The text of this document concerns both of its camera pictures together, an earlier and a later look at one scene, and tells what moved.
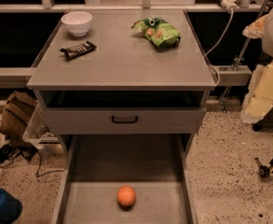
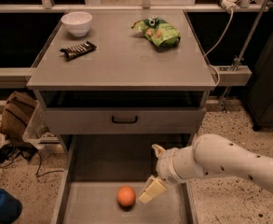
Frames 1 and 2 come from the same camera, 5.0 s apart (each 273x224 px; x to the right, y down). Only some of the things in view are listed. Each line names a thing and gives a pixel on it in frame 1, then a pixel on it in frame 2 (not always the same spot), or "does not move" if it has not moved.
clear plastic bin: x=38 y=132 does not move
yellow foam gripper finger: x=266 y=90 to x=159 y=150
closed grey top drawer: x=129 y=120 does not move
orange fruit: x=126 y=196 does not move
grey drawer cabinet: x=126 y=91 does not move
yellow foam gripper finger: x=256 y=28 to x=154 y=187
